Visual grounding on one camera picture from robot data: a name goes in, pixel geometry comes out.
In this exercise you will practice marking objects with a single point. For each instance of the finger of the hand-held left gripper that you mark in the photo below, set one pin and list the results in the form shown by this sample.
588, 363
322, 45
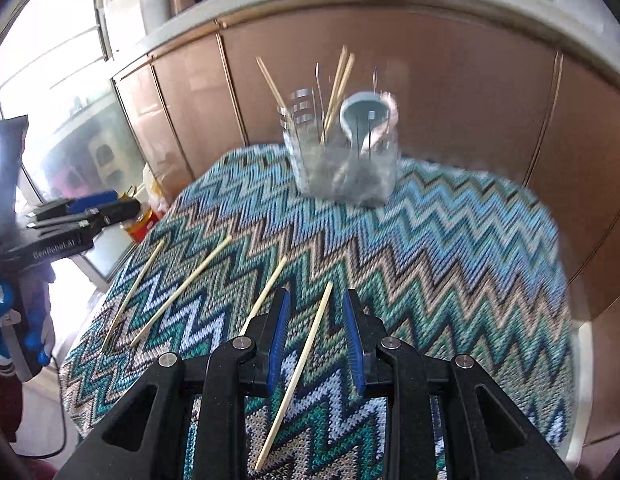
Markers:
92, 201
120, 210

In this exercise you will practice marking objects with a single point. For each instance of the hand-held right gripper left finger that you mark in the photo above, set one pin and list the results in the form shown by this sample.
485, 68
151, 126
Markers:
280, 340

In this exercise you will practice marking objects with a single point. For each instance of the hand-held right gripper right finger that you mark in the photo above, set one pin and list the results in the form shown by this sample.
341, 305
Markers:
354, 340

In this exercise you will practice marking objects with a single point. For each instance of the bamboo chopstick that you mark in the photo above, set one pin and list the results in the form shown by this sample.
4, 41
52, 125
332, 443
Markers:
182, 290
337, 85
270, 80
132, 296
300, 365
346, 75
267, 287

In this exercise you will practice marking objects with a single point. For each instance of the blue-grey spoon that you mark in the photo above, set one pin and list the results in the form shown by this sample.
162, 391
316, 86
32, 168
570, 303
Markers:
360, 107

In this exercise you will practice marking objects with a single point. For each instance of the person's left hand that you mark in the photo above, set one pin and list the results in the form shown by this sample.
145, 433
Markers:
37, 320

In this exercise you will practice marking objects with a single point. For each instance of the orange plastic bottle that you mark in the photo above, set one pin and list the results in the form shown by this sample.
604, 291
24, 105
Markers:
142, 225

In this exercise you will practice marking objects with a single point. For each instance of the beige plastic stool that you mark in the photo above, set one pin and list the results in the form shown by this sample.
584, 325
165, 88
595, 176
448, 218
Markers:
106, 157

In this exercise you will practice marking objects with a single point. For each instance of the blue-grey cloth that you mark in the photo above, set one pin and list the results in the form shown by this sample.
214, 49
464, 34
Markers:
10, 170

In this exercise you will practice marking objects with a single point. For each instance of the zigzag knitted cloth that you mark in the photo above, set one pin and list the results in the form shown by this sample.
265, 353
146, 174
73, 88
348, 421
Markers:
439, 285

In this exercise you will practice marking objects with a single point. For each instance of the sliding glass door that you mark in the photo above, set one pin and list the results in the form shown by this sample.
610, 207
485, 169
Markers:
65, 85

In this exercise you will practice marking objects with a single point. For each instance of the dark red clothing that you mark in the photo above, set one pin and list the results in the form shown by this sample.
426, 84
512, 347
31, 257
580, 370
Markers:
2, 400

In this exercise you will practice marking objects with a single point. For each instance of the white storage bin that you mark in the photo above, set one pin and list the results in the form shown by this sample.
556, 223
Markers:
135, 5

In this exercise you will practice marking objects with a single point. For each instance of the copper lower cabinet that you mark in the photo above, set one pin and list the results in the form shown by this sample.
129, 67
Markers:
439, 85

